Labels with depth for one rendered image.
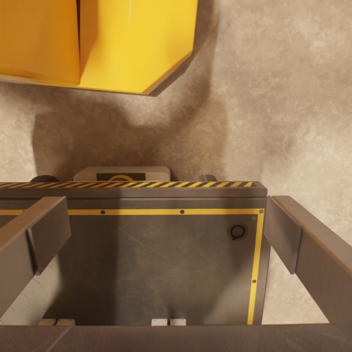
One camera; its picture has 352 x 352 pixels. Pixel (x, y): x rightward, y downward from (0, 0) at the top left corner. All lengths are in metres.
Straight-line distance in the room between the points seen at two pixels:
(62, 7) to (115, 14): 0.09
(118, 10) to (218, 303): 0.60
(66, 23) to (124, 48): 0.10
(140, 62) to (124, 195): 0.24
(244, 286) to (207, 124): 0.46
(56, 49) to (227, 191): 0.37
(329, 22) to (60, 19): 0.74
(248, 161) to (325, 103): 0.29
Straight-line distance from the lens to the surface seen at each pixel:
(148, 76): 0.46
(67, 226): 0.17
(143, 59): 0.46
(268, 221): 0.16
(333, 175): 0.98
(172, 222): 0.53
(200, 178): 0.73
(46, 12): 0.35
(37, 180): 0.81
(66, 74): 0.39
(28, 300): 0.72
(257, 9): 0.87
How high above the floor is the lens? 0.80
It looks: 74 degrees down
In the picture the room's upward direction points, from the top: 179 degrees clockwise
